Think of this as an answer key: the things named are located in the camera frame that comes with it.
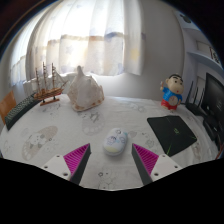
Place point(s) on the wooden model sailing ship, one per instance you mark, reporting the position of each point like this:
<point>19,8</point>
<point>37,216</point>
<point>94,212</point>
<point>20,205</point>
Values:
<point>50,94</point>

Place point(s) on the black mouse pad green lines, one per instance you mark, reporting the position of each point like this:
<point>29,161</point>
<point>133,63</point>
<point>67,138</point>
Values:
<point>171,133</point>

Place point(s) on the white cartoon-print tablecloth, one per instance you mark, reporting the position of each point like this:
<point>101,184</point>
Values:
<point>66,133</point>

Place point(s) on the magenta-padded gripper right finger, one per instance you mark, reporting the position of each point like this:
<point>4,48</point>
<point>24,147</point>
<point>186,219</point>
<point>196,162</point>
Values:
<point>146,158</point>

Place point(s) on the cartoon boy figurine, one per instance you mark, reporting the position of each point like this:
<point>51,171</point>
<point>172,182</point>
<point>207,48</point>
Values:
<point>171,95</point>

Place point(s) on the large white conch shell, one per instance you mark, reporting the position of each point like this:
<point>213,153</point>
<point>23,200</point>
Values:
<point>85,93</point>

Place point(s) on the black computer monitor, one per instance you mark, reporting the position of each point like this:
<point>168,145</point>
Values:
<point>215,96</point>

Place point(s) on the black router with antennas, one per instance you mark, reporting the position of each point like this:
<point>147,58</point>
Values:
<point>195,108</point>

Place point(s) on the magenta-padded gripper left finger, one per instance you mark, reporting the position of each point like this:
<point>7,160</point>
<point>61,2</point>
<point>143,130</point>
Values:
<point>78,156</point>

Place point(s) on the black box device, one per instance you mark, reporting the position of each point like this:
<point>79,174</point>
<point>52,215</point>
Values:
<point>213,128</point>

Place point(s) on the white star-print curtain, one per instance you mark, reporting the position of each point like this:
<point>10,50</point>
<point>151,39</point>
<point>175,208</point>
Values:
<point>83,36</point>

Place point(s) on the dark computer keyboard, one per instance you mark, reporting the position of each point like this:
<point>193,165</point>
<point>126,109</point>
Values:
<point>20,111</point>

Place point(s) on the white cartoon-print computer mouse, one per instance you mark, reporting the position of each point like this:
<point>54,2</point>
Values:
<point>115,141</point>

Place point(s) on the orange wooden chair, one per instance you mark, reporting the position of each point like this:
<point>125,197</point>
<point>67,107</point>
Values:
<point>6,105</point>

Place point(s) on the white wall shelf unit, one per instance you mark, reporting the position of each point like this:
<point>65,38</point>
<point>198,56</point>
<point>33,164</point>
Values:
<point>203,56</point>

